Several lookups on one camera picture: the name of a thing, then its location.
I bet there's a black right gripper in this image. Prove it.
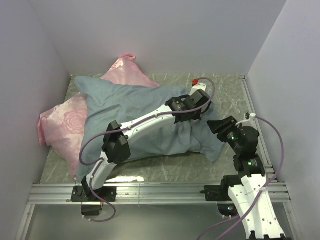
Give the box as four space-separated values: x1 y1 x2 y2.
206 115 243 154

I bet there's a blue-grey pillowcase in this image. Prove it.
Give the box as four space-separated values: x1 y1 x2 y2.
75 76 223 181

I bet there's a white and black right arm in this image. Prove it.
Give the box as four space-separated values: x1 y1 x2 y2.
207 113 288 240

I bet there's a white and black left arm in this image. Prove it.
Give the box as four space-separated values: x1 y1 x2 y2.
79 88 213 201

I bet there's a pink satin rose pillow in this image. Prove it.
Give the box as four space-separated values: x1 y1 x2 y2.
37 53 159 179

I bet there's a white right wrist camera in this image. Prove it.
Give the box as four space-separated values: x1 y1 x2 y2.
243 112 257 123

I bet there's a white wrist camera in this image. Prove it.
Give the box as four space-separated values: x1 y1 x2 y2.
189 78 207 96
243 112 257 123

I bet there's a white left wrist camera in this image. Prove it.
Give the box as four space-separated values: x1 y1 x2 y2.
189 78 207 96

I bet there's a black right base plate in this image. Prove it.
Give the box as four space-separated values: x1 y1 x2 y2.
200 185 238 218

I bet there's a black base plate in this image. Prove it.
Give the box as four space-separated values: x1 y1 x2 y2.
70 185 117 217
200 185 238 218

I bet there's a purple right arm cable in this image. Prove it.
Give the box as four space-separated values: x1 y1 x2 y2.
196 115 285 240

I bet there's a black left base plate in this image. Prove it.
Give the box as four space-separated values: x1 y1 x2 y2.
70 185 117 217

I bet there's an aluminium frame rail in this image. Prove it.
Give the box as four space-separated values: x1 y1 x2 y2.
14 74 293 240

